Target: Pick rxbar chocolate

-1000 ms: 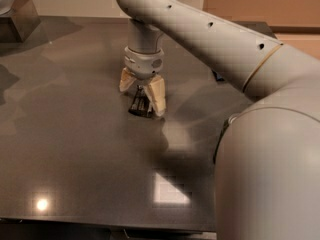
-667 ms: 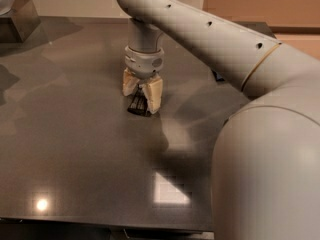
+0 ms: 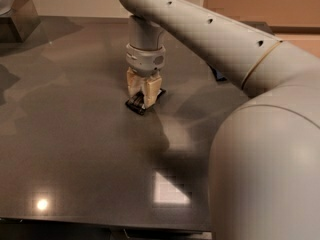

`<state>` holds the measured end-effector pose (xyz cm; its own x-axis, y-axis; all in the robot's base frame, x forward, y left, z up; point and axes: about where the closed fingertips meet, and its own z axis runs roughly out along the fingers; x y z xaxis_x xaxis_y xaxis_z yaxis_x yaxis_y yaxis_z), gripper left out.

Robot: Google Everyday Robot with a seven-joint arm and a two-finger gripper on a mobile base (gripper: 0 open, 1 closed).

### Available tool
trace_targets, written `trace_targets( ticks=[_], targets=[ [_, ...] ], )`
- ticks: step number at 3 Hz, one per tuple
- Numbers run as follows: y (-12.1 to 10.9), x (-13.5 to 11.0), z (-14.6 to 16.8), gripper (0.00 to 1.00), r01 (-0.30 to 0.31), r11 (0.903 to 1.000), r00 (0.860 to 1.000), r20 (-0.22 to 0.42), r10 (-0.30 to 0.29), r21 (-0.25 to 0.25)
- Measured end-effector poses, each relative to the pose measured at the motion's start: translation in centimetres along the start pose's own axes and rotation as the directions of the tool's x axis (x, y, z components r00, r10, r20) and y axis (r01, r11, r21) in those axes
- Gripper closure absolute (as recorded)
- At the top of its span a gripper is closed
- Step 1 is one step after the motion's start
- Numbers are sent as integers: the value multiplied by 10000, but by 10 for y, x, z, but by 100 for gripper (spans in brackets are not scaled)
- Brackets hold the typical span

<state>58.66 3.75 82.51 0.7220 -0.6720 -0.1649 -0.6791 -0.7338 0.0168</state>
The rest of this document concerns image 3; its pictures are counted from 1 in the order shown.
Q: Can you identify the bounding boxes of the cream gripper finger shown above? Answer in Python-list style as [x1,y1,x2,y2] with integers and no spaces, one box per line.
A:
[142,73,162,108]
[127,68,144,97]

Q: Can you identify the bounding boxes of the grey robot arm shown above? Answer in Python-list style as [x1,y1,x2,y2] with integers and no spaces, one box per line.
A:
[119,0,320,240]

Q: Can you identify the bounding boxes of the dark blue snack packet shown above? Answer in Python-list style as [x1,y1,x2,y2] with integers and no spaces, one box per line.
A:
[210,67,226,81]

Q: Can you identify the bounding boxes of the black rxbar chocolate wrapper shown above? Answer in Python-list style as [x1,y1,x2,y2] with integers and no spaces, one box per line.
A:
[124,87,167,116]

